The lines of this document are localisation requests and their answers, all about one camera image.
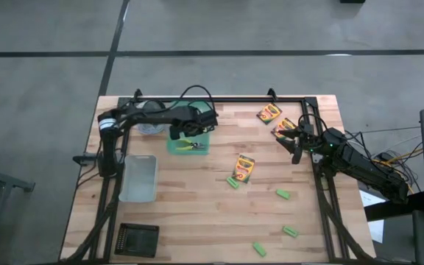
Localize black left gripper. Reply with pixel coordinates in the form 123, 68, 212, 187
168, 105, 219, 141

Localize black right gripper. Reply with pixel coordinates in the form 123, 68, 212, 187
277, 128, 332, 165

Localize yellow-green handled pliers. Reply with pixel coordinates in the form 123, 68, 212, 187
175, 138, 206, 152

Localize yellow green crayon box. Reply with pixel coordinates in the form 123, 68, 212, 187
255, 102, 283, 126
231, 154, 256, 185
270, 117, 298, 143

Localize teal translucent plastic bin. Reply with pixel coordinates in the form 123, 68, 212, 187
166, 100, 212, 156

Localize white translucent plastic bin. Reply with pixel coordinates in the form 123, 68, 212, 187
118, 154, 159, 204

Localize black floor beam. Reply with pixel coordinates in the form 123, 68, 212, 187
364, 190, 424, 222

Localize white paper sheet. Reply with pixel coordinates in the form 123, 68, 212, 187
358, 188, 386, 244

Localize black mesh tray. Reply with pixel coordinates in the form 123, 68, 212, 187
113, 222, 160, 259

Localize grey metal stand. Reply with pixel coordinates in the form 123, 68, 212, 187
0, 160, 36, 265

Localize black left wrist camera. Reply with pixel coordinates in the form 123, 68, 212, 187
197, 109, 219, 128

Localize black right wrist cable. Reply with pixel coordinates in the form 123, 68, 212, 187
297, 113, 328, 133

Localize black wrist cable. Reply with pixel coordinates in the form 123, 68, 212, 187
177, 84, 217, 113
297, 113, 328, 133

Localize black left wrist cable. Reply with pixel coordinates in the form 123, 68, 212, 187
177, 84, 217, 113

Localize black aluminium table frame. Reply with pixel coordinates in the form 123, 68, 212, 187
60, 87, 378, 265

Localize floor cable bundle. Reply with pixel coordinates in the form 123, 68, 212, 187
344, 126, 424, 196

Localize yellow cable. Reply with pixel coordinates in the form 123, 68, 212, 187
370, 146, 424, 195

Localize black table edge bracket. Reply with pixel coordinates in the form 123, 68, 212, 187
72, 153, 101, 167

